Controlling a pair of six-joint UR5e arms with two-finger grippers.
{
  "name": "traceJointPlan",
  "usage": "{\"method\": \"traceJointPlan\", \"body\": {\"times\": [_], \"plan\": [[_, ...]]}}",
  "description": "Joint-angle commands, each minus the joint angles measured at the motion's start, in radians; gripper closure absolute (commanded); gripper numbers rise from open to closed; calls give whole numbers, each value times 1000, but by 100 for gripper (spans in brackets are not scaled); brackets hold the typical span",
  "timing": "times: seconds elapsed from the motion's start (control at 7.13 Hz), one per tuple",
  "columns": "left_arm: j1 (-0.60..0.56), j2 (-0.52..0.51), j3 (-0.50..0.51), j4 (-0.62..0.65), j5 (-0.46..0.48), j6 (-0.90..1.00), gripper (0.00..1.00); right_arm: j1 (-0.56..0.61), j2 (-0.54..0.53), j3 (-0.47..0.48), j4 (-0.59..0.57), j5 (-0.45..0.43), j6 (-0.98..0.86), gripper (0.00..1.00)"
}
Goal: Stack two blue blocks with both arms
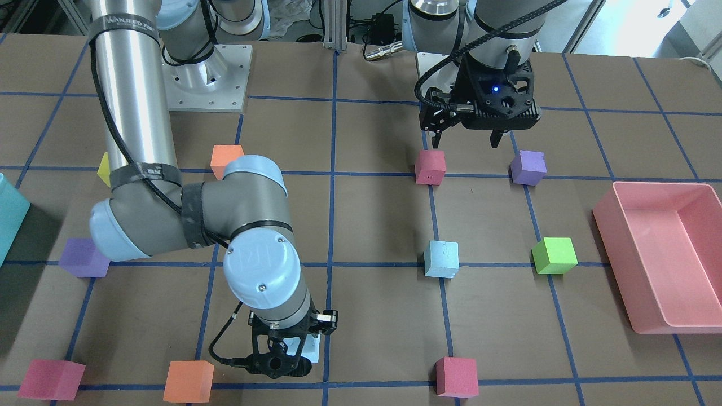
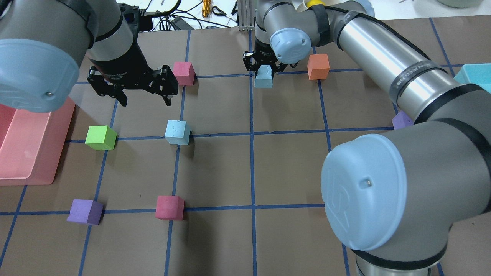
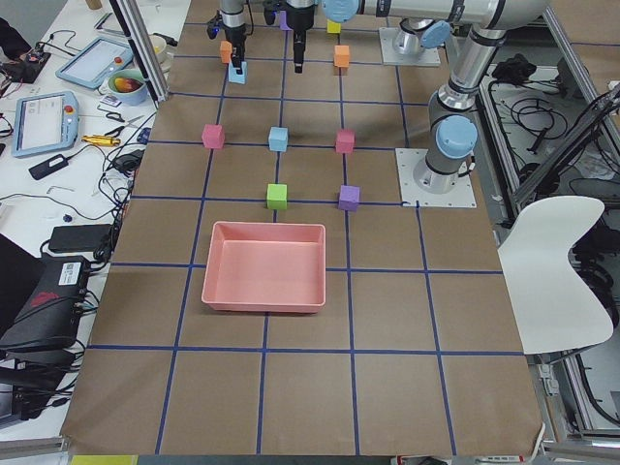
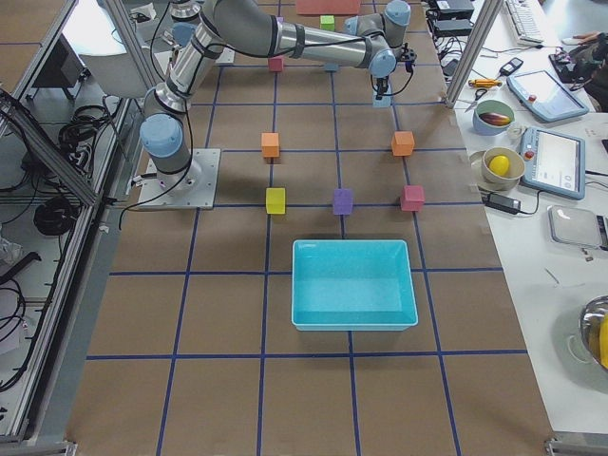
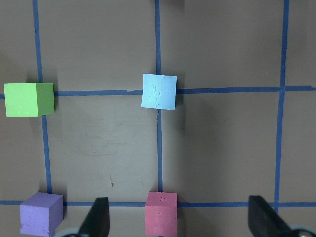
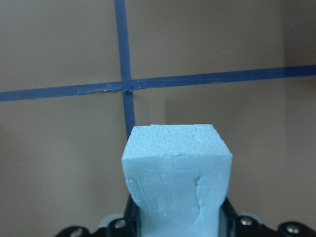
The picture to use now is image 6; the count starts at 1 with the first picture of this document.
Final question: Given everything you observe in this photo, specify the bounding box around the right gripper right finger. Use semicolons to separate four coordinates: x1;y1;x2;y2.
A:
218;197;237;237

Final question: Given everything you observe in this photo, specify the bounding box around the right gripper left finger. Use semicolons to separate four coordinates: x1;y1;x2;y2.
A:
123;195;141;237

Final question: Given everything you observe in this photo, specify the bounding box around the light blue block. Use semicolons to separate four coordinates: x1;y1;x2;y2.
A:
122;124;233;237

